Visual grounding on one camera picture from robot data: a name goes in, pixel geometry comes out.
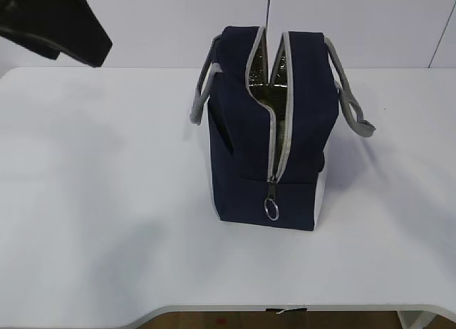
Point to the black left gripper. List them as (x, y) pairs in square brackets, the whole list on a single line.
[(52, 27)]

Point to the white table leg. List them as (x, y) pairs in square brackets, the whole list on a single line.
[(415, 319)]

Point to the navy lunch bag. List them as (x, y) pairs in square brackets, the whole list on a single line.
[(270, 124)]

